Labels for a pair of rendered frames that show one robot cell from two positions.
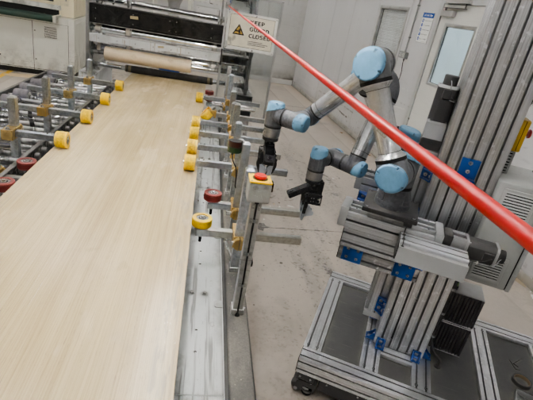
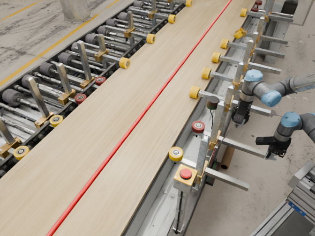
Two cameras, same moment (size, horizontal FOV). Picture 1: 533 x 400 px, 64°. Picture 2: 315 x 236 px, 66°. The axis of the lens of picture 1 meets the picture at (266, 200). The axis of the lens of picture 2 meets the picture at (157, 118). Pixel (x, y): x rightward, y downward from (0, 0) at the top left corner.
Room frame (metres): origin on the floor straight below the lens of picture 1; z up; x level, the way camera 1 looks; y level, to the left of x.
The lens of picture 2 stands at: (0.78, -0.19, 2.01)
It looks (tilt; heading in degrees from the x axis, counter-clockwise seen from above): 45 degrees down; 38
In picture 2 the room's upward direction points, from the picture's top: straight up
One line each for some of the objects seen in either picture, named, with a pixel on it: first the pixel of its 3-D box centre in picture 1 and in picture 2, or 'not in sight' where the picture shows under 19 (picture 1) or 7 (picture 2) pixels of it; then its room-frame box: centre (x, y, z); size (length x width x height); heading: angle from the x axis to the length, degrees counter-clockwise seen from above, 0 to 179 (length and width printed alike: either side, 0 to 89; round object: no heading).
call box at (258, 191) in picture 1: (258, 189); (184, 179); (1.23, 0.03, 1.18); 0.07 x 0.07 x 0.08; 11
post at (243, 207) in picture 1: (241, 224); (199, 166); (1.48, 0.08, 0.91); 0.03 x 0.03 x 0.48; 11
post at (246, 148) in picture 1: (239, 193); (214, 132); (1.73, 0.13, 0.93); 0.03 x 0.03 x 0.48; 11
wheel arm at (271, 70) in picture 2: (235, 137); (246, 63); (2.51, 0.26, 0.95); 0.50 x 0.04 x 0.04; 101
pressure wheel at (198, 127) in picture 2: (212, 202); (197, 130); (1.75, 0.24, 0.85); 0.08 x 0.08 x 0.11
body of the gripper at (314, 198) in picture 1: (312, 191); (278, 144); (1.83, -0.20, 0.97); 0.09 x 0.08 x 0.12; 101
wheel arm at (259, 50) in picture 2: (233, 125); (253, 48); (2.75, 0.31, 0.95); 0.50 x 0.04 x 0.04; 101
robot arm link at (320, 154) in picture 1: (318, 159); (288, 123); (1.83, -0.20, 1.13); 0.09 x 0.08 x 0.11; 139
